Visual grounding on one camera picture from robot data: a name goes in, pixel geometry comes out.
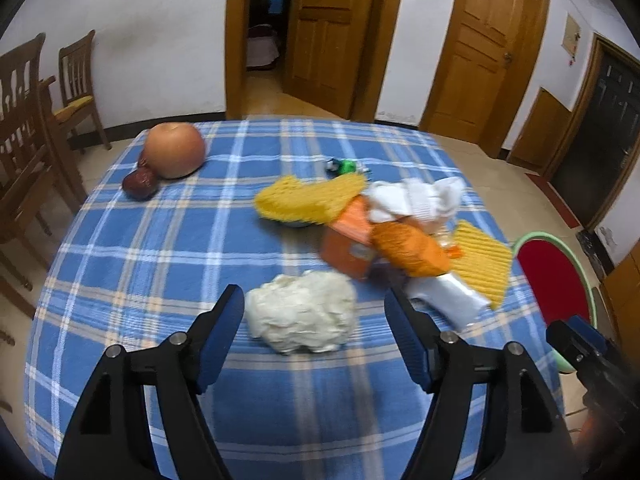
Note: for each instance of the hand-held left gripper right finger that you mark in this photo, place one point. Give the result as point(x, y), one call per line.
point(412, 347)

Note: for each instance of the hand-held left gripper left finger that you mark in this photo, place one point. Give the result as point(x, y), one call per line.
point(220, 347)

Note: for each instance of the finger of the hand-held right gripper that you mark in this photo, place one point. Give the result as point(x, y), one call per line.
point(567, 342)
point(595, 342)

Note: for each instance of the red basin with green rim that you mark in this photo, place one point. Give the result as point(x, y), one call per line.
point(550, 280)

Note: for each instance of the white tissue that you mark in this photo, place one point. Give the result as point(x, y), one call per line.
point(300, 312)

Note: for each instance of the orange cardboard box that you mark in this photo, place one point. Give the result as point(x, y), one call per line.
point(345, 250)

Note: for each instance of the wooden sideboard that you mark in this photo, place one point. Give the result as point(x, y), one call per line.
point(625, 300)

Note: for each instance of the white plastic packet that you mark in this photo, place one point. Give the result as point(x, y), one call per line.
point(450, 300)

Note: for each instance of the orange snack bag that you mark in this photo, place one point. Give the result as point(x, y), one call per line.
point(410, 250)

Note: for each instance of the blue plaid tablecloth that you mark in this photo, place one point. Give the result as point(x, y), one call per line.
point(175, 260)

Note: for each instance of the small clear wrapper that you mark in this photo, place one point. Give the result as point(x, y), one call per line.
point(447, 242)

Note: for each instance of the yellow ribbed sheet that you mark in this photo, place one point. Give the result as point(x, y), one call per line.
point(487, 260)

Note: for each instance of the red doormat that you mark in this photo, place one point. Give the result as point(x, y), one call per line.
point(555, 200)

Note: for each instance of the white crumpled cloth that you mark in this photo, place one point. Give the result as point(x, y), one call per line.
point(415, 200)

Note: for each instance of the yellow textured cloth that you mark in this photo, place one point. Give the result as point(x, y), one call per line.
point(300, 202)

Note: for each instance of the green and white small toy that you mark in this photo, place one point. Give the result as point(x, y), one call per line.
point(345, 166)

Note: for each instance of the black entrance door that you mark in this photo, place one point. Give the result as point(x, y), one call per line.
point(595, 140)

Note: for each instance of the large apple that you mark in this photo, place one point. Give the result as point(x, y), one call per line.
point(175, 150)

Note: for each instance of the wooden chair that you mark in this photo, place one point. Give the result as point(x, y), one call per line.
point(75, 77)
point(30, 170)

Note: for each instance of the bed with pink cover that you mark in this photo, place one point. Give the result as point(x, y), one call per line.
point(261, 50)

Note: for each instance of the closed wooden door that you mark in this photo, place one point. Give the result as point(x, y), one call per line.
point(480, 50)

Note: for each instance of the open wooden door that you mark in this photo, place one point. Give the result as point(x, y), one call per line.
point(325, 35)

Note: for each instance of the low wooden wall cabinet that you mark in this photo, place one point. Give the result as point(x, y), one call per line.
point(542, 130)

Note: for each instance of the beige wall panel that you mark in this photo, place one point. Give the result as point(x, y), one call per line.
point(571, 35)

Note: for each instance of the wooden door frame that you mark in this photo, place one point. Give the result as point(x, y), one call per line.
point(234, 35)
point(537, 35)

